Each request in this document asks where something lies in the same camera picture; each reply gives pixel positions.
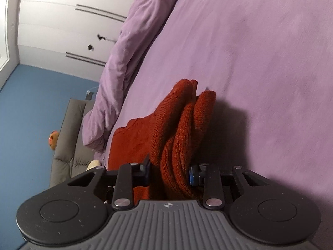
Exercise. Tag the beige plush toy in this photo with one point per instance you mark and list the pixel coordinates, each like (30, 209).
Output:
(93, 164)

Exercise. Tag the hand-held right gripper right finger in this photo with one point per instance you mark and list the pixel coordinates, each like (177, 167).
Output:
(191, 178)

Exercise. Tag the white wardrobe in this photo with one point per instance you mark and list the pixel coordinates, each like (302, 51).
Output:
(65, 18)

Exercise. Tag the red knit sweater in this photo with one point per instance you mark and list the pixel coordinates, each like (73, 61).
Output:
(179, 135)

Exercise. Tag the orange plush toy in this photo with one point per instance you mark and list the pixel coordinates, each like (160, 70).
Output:
(53, 140)

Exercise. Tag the purple bed sheet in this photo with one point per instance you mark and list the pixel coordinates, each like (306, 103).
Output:
(260, 57)

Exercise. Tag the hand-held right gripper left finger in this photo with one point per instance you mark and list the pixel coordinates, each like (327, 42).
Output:
(148, 173)

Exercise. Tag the grey padded headboard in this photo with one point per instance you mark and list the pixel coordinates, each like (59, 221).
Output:
(70, 135)

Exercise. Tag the purple duvet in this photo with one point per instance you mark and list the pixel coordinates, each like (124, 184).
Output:
(130, 44)

